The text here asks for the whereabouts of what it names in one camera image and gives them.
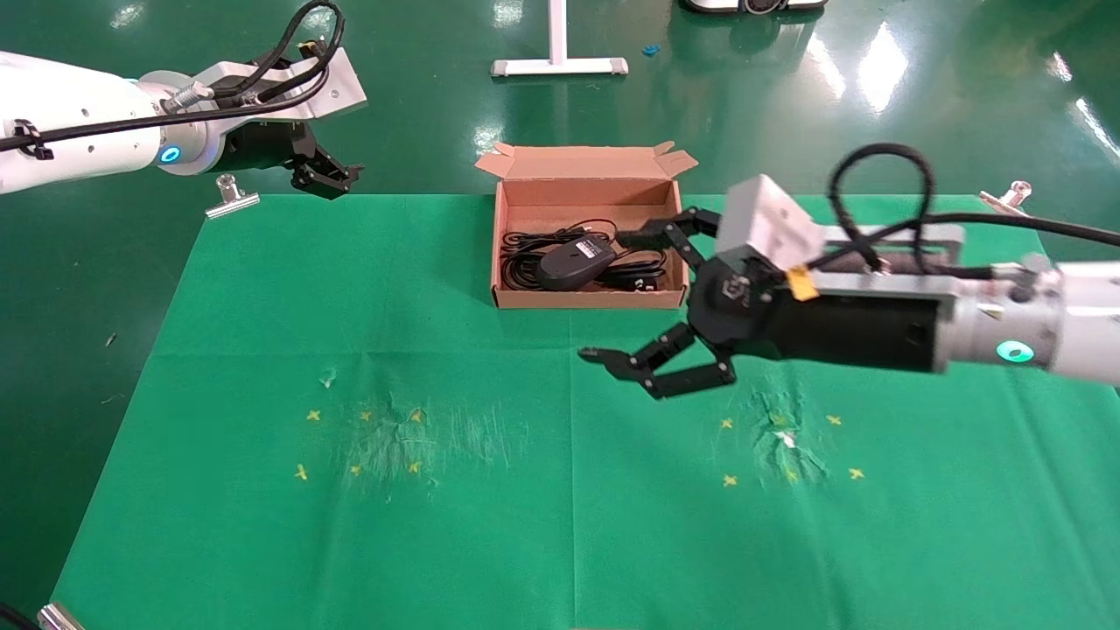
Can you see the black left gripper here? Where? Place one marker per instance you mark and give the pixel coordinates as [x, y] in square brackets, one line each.
[262, 147]

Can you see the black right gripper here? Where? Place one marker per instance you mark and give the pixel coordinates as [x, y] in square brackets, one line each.
[840, 332]

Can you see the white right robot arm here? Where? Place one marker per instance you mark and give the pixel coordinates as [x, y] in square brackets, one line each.
[1085, 315]

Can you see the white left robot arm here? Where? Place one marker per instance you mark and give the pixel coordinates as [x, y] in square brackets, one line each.
[79, 122]

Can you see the open brown cardboard box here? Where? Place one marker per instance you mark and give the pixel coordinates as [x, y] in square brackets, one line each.
[586, 179]

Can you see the silver metal binder clip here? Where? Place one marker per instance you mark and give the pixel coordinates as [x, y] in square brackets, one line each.
[232, 206]
[1015, 194]
[59, 618]

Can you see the green table cloth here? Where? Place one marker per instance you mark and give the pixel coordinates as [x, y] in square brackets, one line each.
[569, 525]

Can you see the white metal stand base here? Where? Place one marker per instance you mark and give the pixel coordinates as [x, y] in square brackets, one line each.
[558, 66]

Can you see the grey black machine base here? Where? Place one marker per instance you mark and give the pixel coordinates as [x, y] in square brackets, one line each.
[752, 4]

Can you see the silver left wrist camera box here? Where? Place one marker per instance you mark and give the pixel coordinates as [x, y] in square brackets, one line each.
[341, 87]

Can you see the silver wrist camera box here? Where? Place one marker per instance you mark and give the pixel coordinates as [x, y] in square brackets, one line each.
[341, 87]
[770, 223]

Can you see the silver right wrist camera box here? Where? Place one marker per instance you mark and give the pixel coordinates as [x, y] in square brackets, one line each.
[770, 223]

